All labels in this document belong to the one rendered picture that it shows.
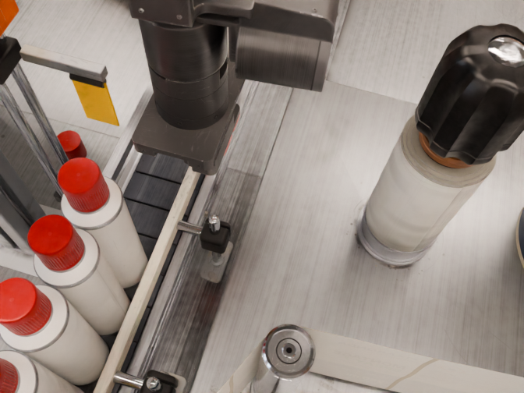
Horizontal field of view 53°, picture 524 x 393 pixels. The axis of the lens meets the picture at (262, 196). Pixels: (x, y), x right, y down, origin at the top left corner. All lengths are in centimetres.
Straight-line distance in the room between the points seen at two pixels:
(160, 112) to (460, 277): 40
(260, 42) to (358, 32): 58
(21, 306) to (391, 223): 35
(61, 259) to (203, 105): 15
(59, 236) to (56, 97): 44
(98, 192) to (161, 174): 23
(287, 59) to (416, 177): 19
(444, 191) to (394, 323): 19
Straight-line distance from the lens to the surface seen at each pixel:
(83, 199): 44
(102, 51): 87
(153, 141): 41
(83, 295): 47
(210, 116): 41
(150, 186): 66
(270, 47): 33
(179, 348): 63
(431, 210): 51
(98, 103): 46
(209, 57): 36
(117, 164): 58
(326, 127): 71
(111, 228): 47
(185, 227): 59
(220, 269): 65
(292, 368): 39
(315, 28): 33
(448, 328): 63
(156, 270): 57
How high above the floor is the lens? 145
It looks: 62 degrees down
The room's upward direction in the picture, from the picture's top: 6 degrees clockwise
